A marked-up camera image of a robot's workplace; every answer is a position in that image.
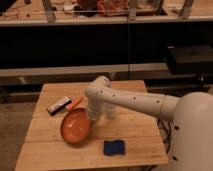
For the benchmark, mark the black box on right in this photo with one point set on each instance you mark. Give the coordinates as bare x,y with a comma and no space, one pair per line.
196,59

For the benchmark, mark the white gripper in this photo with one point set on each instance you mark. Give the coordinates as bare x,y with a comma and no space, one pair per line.
94,114

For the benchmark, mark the orange clutter on shelf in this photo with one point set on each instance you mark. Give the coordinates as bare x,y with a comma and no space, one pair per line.
115,7

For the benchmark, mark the orange ceramic bowl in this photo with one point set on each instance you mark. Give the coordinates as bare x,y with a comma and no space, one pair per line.
75,127

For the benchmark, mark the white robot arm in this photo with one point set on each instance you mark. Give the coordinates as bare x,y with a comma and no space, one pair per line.
191,116

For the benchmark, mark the black and silver eraser block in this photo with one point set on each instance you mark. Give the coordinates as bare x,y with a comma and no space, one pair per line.
58,105

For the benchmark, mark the blue sponge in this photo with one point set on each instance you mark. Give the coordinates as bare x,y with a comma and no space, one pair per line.
114,147

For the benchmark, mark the orange marker pen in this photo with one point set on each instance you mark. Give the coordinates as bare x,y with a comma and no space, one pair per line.
73,104

